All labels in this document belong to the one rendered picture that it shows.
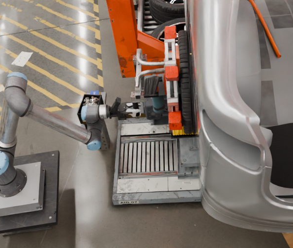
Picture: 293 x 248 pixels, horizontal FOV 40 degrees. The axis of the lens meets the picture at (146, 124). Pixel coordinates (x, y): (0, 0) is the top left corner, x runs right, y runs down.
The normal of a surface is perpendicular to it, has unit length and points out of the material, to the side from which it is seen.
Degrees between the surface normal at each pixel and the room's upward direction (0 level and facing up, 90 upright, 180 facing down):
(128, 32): 90
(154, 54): 90
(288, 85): 22
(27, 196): 0
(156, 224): 0
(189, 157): 0
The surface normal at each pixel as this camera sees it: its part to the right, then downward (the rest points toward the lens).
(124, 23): -0.01, 0.77
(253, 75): 0.05, 0.18
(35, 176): -0.11, -0.63
